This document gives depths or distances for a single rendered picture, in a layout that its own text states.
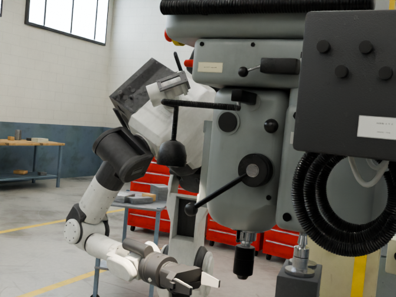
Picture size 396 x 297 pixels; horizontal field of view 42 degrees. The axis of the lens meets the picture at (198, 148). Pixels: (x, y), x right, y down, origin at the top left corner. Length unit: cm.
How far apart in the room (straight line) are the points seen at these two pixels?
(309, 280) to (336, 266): 141
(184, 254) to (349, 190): 98
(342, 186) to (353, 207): 4
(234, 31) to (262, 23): 6
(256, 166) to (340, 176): 17
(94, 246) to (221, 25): 81
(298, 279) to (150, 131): 62
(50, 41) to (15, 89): 137
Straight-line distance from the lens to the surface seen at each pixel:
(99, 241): 160
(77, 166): 1226
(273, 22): 108
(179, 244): 189
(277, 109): 108
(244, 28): 110
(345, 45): 78
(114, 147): 153
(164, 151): 123
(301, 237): 160
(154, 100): 148
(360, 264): 295
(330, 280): 301
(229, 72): 111
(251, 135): 110
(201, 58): 114
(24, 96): 1093
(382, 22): 78
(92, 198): 160
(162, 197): 450
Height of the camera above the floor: 155
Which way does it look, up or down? 3 degrees down
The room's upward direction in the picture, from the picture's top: 5 degrees clockwise
